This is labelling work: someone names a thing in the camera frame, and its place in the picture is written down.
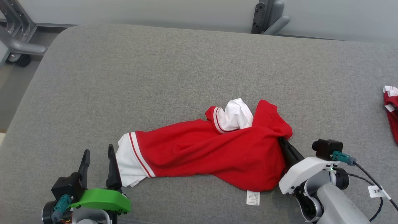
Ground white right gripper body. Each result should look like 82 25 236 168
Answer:
279 156 335 195

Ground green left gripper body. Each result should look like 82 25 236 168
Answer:
70 188 132 216

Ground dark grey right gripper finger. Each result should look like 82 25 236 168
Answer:
281 146 296 175
279 137 305 164

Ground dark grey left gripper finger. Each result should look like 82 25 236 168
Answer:
105 143 123 191
77 149 90 189

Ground red T-shirt white sleeves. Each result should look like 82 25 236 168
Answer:
116 98 293 206

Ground red shorts white waistband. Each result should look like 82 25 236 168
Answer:
382 85 398 144

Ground left teal connector cable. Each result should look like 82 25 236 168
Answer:
51 194 71 223

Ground teal connector cable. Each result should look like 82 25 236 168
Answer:
51 194 71 223
332 151 398 212

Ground right teal connector cable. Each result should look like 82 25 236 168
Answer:
332 151 398 212

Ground white cable tag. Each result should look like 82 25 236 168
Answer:
368 184 391 199

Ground thin black cable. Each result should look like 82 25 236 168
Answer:
347 173 383 222

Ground grey wheeled metal frame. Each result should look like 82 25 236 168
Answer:
0 0 48 68

